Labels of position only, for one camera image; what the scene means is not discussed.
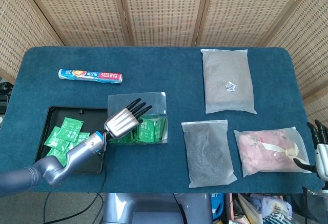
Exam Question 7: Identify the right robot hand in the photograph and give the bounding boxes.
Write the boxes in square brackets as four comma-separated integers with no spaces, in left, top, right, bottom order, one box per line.
[293,119,328,180]

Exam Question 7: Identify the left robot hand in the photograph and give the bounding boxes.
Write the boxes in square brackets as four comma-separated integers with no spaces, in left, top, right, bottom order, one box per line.
[104,97,153,139]

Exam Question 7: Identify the clear box of green sachets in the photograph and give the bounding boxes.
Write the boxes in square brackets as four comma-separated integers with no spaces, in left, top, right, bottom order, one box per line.
[105,91,169,145]

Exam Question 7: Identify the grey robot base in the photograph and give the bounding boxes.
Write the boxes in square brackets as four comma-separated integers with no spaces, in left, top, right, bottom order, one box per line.
[102,192,213,224]

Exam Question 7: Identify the black plastic tray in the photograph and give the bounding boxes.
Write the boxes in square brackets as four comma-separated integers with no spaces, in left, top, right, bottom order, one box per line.
[33,105,110,175]

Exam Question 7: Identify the frosted bag pink floral cloth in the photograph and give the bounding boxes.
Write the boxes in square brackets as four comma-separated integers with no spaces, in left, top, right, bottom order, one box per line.
[233,128,311,178]

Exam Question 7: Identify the clear bag of snacks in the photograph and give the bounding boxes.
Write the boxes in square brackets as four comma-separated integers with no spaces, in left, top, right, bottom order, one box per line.
[250,193,293,219]

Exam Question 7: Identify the frosted bag dark contents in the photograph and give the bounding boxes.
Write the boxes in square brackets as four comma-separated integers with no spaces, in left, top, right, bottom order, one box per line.
[180,119,238,189]

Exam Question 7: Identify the white paper bag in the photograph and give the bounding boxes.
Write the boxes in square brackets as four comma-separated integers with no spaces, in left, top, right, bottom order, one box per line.
[237,194,263,224]

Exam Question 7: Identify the large frosted bag brown contents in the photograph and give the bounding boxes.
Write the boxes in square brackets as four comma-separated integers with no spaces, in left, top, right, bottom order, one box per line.
[200,48,258,114]

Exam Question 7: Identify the blue felt table cover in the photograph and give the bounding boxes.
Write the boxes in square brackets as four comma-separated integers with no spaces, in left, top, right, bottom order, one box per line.
[0,46,318,194]

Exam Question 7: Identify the plastic wrap roll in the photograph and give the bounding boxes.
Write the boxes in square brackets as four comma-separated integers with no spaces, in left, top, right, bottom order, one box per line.
[58,69,123,84]

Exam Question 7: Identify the striped cloth item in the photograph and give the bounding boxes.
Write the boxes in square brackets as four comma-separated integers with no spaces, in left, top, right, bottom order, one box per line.
[262,212,290,224]

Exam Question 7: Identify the blue packet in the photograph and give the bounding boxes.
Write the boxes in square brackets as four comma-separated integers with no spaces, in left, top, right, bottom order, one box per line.
[210,193,226,221]

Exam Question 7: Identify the woven bamboo folding screen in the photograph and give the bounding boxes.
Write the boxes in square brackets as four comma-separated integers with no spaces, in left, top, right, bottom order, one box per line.
[0,0,328,135]

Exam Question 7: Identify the black device on floor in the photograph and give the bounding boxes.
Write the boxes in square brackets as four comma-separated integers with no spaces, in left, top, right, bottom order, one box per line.
[0,82,13,114]

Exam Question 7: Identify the black robot hand cable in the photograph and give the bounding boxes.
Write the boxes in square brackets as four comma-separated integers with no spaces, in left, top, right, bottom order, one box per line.
[43,148,108,224]

